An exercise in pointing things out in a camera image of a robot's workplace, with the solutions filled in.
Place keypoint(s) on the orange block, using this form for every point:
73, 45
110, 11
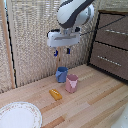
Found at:
55, 94

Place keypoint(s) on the white patterned plate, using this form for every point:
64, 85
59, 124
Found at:
18, 115

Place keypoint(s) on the wooden vertical post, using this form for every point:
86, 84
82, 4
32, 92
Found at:
7, 41

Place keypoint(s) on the pink mug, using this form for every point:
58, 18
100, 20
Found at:
71, 83

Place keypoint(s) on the blue mug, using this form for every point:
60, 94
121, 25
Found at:
61, 74

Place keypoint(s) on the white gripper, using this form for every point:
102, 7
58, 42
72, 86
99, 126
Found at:
63, 38

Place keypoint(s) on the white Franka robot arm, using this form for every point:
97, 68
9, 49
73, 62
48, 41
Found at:
74, 11

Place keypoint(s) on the dark brown drawer cabinet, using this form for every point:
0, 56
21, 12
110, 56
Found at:
111, 46

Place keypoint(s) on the woven bamboo screen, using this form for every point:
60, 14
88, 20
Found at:
36, 36

